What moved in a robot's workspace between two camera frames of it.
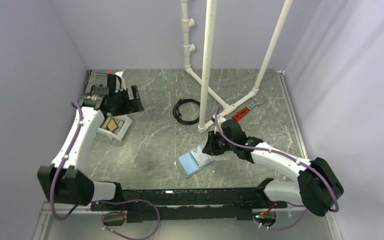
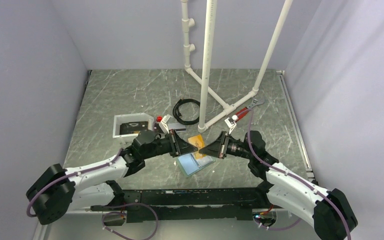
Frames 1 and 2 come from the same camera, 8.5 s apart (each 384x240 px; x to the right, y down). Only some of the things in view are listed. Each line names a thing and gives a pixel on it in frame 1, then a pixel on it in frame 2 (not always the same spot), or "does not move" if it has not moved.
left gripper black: [132, 106] -> [179, 146]
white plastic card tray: [115, 126] -> [117, 119]
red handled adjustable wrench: [255, 101] does not move
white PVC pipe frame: [211, 106] does not move
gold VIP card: [112, 124] -> [198, 141]
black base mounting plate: [150, 205] does not move
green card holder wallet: [193, 160] does not move
